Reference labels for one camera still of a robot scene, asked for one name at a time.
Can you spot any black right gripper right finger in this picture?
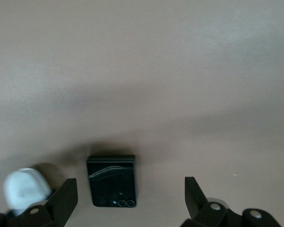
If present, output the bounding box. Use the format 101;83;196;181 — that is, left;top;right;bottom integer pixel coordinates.
180;176;283;227

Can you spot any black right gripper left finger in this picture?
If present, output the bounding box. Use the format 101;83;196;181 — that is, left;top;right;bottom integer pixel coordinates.
0;178;79;227

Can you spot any white computer mouse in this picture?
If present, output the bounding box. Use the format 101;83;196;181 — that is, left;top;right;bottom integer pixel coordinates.
3;168;53;216

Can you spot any black flip phone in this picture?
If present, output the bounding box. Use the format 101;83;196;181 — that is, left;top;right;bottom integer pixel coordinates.
86;154;136;209

